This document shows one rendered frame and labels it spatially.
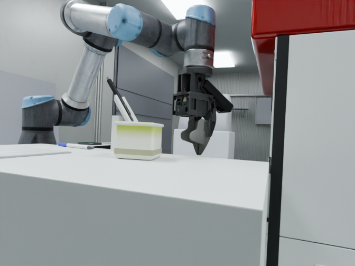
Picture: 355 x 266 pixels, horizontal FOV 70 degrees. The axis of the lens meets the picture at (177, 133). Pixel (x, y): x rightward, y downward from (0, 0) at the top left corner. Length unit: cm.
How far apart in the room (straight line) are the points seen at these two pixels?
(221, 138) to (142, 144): 239
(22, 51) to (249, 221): 360
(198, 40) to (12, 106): 281
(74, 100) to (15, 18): 266
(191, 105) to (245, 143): 847
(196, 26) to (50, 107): 73
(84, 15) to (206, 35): 36
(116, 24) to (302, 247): 61
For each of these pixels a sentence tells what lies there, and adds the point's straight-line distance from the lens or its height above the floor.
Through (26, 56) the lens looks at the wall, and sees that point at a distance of 373.
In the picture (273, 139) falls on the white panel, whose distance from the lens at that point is 54.
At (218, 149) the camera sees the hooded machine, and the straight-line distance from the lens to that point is 283.
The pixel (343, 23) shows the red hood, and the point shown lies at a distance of 59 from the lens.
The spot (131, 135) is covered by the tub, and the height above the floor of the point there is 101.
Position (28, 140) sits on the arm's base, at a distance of 114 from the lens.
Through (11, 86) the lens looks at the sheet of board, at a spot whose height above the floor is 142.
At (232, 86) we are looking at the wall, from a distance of 924.
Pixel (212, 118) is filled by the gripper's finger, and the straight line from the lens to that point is 61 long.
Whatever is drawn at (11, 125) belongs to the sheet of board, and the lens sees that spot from 323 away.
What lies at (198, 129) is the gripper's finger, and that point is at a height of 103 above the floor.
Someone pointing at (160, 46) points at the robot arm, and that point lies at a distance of 68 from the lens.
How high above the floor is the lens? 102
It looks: level
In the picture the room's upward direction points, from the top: 3 degrees clockwise
